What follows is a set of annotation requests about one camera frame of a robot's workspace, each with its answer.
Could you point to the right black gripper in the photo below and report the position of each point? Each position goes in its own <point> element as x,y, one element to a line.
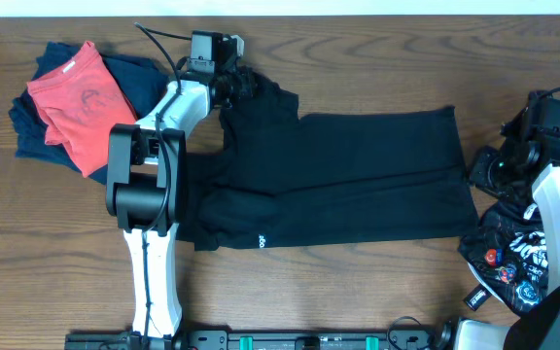
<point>478,172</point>

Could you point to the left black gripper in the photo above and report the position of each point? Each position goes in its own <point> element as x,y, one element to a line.
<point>248,85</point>

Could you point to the plain black t-shirt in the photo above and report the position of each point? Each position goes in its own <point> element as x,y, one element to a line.
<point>285,180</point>

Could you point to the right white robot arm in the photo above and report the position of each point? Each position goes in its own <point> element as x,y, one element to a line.
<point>537,329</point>

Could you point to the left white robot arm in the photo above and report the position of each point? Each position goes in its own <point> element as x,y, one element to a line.
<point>146,179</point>

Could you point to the black patterned printed shirt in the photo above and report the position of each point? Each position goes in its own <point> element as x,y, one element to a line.
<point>516,255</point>

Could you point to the red folded t-shirt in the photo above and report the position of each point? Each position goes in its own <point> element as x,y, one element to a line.
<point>80,102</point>

